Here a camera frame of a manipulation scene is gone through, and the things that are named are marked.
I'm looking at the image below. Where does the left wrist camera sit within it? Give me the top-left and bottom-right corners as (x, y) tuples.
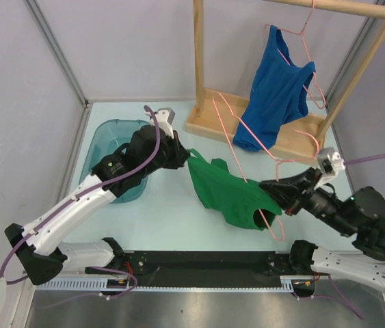
(155, 107), (175, 139)

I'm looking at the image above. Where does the aluminium frame post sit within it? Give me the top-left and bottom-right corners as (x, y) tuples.
(23, 0), (88, 108)

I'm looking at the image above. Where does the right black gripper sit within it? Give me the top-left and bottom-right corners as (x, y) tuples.
(256, 165), (355, 236)

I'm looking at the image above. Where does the purple cable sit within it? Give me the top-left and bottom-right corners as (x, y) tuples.
(0, 105), (162, 284)
(344, 151), (385, 168)

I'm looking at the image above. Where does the blue tank top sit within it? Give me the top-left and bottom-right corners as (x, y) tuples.
(233, 25), (316, 152)

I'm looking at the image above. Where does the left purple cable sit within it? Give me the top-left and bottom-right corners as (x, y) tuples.
(0, 105), (162, 284)

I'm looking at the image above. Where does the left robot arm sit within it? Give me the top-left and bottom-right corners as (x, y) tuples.
(5, 125), (191, 285)

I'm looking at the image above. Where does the pink wire hanger with blue top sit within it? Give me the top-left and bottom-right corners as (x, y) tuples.
(264, 0), (327, 110)

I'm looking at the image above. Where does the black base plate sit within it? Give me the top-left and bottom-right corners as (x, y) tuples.
(114, 251), (313, 287)

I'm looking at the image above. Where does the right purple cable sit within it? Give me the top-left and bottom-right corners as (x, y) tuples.
(344, 151), (385, 168)

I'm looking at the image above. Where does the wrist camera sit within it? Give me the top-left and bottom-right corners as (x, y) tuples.
(155, 107), (175, 139)
(317, 147), (345, 180)

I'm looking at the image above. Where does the wooden clothes rack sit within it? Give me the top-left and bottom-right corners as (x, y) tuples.
(186, 1), (385, 163)

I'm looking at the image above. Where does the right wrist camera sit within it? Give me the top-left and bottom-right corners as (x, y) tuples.
(317, 147), (345, 180)

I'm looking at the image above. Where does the green tank top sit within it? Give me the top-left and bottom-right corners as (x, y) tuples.
(187, 148), (282, 230)

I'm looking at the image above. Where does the teal plastic bin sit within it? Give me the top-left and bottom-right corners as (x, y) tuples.
(79, 119), (149, 204)

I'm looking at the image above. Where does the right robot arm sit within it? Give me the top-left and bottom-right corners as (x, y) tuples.
(259, 168), (385, 294)

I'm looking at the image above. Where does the white cable duct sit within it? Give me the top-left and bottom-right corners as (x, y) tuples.
(34, 275), (302, 293)

